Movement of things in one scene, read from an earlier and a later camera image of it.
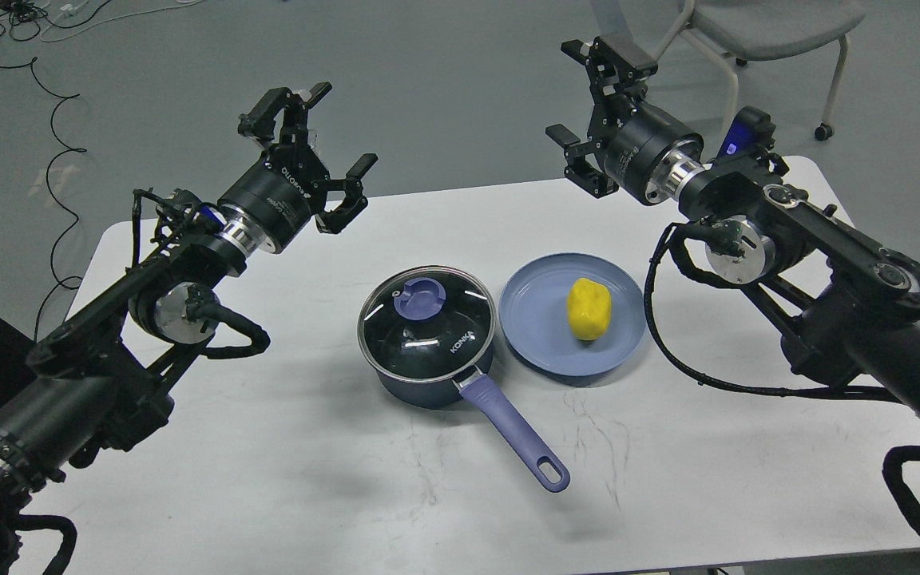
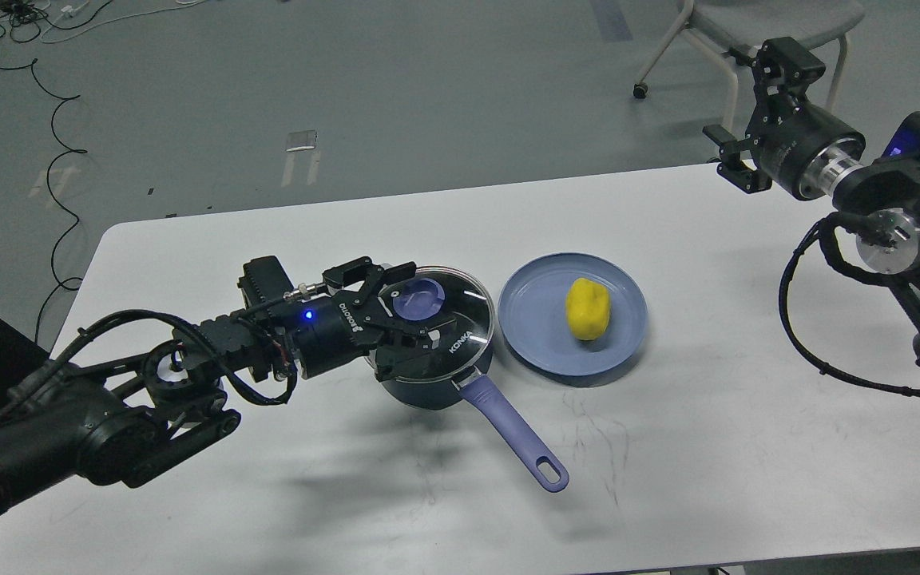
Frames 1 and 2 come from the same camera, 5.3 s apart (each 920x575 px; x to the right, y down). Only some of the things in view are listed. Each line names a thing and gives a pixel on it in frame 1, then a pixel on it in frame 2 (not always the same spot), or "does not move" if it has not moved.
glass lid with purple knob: [426, 324] does not move
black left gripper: [275, 198] -> [328, 331]
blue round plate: [534, 318] does not move
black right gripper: [648, 153] -> [785, 135]
